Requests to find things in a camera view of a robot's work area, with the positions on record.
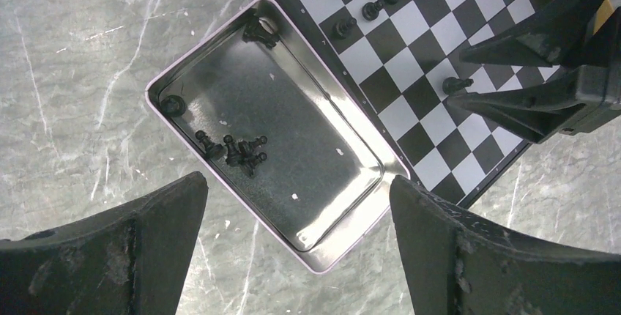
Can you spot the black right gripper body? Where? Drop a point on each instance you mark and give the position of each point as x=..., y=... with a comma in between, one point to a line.
x=601, y=70

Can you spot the black white chessboard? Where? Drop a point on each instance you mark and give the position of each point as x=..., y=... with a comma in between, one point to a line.
x=394, y=67

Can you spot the black chess pieces pile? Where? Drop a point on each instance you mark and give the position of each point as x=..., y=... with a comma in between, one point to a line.
x=238, y=153

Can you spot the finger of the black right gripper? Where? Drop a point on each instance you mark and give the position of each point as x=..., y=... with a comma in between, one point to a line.
x=543, y=39
x=536, y=113

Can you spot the pink metal tin box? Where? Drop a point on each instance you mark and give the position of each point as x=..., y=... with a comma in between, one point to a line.
x=326, y=180

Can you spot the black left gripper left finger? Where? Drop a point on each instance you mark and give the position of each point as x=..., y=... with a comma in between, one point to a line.
x=129, y=259

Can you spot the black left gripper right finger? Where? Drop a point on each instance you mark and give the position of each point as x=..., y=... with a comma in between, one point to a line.
x=457, y=262

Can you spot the black chess queen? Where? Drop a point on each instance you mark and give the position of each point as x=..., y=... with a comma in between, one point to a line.
x=453, y=85

